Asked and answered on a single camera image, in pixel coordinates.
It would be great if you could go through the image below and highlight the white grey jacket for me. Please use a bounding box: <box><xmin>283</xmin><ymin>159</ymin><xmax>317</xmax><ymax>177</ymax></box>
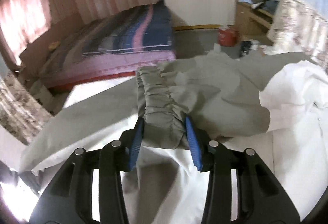
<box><xmin>19</xmin><ymin>52</ymin><xmax>327</xmax><ymax>223</ymax></box>

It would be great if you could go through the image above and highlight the bed with striped blanket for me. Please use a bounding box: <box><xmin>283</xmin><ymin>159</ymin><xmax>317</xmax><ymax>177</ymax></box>
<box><xmin>19</xmin><ymin>0</ymin><xmax>176</xmax><ymax>90</ymax></box>

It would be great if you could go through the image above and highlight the red bucket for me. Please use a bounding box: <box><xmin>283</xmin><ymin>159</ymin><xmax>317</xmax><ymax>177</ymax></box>
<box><xmin>217</xmin><ymin>25</ymin><xmax>237</xmax><ymax>47</ymax></box>

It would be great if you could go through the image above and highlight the wooden desk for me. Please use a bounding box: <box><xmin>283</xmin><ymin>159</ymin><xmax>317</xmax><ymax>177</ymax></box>
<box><xmin>234</xmin><ymin>0</ymin><xmax>274</xmax><ymax>45</ymax></box>

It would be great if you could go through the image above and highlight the pink window curtain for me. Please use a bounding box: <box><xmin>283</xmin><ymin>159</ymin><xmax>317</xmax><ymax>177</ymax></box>
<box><xmin>1</xmin><ymin>0</ymin><xmax>51</xmax><ymax>66</ymax></box>

